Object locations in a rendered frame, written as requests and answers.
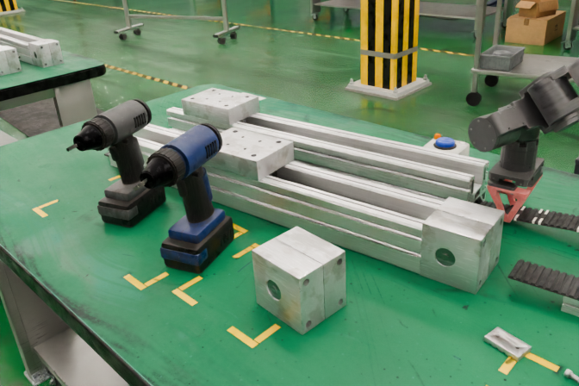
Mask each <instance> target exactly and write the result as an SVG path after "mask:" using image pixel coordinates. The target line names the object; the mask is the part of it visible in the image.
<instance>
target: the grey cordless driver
mask: <svg viewBox="0 0 579 386"><path fill-rule="evenodd" d="M151 119H152V112H151V110H150V108H149V107H148V105H147V104H146V103H145V102H144V101H142V100H140V99H138V98H135V99H133V100H129V101H126V102H124V103H122V104H120V105H118V106H116V107H114V108H112V109H109V110H107V111H105V112H103V113H101V114H100V115H97V116H95V117H94V118H93V119H90V120H88V121H87V122H85V123H84V125H83V126H82V129H81V131H80V132H79V133H78V134H77V135H76V136H75V137H74V138H73V143H74V145H72V146H69V147H67V148H66V151H67V152H69V151H71V150H72V149H74V148H77V149H78V150H79V151H88V150H97V151H102V150H103V149H105V148H107V147H109V146H110V148H109V152H110V154H111V157H112V159H113V160H114V161H115V162H116V164H117V168H118V171H119V173H120V176H121V179H120V180H118V181H117V182H115V183H114V184H112V185H110V186H109V187H108V188H107V189H105V190H104V194H105V197H104V198H102V199H101V200H99V202H98V205H97V209H98V213H99V214H100V215H101V217H102V220H103V222H106V223H110V224H115V225H119V226H123V227H133V226H134V225H136V224H137V223H138V222H140V221H141V220H142V219H144V218H145V217H146V216H147V215H149V214H150V213H152V212H153V211H154V210H155V209H156V208H157V207H159V206H160V205H161V204H162V203H164V202H165V200H166V197H165V188H164V186H160V187H157V188H154V189H148V188H146V187H145V186H142V187H141V188H140V189H138V190H134V186H135V185H137V184H139V183H140V174H141V173H142V171H143V170H144V169H145V168H144V164H145V161H144V158H143V155H142V152H141V150H140V145H139V141H138V139H137V137H134V136H133V134H134V133H136V132H138V131H140V130H141V129H142V128H144V127H145V126H147V125H148V124H149V123H150V122H151Z"/></svg>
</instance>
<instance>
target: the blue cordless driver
mask: <svg viewBox="0 0 579 386"><path fill-rule="evenodd" d="M221 148H222V137H221V134H220V132H219V131H218V130H217V128H215V127H214V126H213V125H211V124H208V123H201V124H199V125H196V126H194V127H193V128H191V129H189V130H188V131H186V132H185V133H183V134H181V135H179V136H178V137H177V138H175V139H174V140H172V141H170V142H168V143H167V144H165V145H164V146H162V147H161V148H160V149H159V150H158V151H156V152H155V153H153V154H151V155H150V157H149V158H148V161H147V162H146V163H147V166H146V167H145V169H144V170H143V171H142V173H141V174H140V183H139V184H137V185H135V186H134V190H138V189H140V188H141V187H142V186H145V187H146V188H148V189H154V188H157V187H160V186H164V187H172V185H175V184H177V189H178V193H179V195H180V196H181V197H182V198H183V201H184V207H185V211H186V215H185V216H184V217H182V218H181V219H180V220H179V221H178V222H176V223H175V224H174V225H173V226H172V227H170V228H169V231H168V234H169V236H168V237H167V238H166V239H165V240H164V241H163V242H162V245H161V247H160V253H161V257H162V258H163V259H164V261H165V265H166V266H167V267H171V268H175V269H179V270H182V271H189V272H193V273H196V274H200V273H203V271H204V270H205V269H206V268H207V267H208V266H209V265H210V264H211V263H212V262H213V261H214V260H215V259H216V258H217V257H218V256H219V255H220V254H221V253H222V251H223V250H224V249H225V248H226V247H227V246H228V245H229V244H230V243H231V242H232V241H233V238H234V233H233V219H232V217H230V216H227V215H225V211H224V210H223V209H215V208H214V207H213V204H212V198H213V196H212V192H211V189H210V184H209V178H208V174H207V171H206V169H205V168H204V167H202V165H204V164H205V163H206V162H208V161H209V160H210V159H212V158H213V157H214V156H215V155H216V154H217V153H218V152H219V151H220V150H221Z"/></svg>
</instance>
